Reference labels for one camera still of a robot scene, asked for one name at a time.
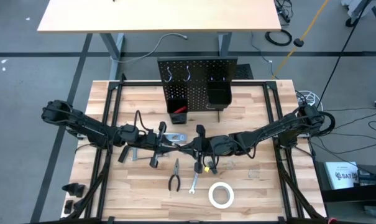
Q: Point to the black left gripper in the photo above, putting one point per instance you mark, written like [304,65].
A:
[158,144]

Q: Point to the small black printed part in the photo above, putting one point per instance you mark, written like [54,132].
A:
[68,207]

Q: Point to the clear safety glasses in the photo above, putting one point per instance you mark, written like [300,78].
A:
[230,165]

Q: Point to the white masking tape roll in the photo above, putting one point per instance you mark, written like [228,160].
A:
[214,203]

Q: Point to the red frame clamp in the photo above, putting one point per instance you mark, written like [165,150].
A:
[331,221]

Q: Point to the black perforated floor mat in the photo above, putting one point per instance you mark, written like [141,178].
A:
[244,71]

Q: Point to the large black printed part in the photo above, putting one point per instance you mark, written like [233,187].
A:
[74,189]

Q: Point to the black metal pegboard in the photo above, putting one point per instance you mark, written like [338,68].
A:
[197,71]

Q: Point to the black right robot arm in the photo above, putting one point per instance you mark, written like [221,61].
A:
[268,132]

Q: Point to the black aluminium table frame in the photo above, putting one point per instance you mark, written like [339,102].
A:
[190,83]

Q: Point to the black storage box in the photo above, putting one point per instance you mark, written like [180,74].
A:
[346,196]

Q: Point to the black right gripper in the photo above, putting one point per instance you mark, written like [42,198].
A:
[200,146]

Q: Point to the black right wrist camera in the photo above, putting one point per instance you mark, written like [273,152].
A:
[222,144]

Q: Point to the silver utility knife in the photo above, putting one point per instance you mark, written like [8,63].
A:
[176,137]

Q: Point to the grey rolling stand base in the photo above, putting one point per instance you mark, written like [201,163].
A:
[354,6]

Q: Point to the tall black pegboard bin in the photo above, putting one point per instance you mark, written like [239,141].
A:
[178,118]

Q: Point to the silver peg hook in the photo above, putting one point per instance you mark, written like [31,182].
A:
[169,76]
[188,74]

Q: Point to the black round floor base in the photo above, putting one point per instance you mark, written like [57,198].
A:
[298,42]

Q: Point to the silver combination wrench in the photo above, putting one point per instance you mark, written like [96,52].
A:
[194,183]

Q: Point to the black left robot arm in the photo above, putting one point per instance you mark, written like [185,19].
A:
[82,124]

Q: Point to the white printed booklet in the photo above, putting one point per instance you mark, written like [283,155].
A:
[340,175]

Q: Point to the wide black pegboard bin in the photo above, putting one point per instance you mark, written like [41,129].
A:
[218,95]

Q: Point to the light wood desk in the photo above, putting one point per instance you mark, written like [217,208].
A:
[159,15]

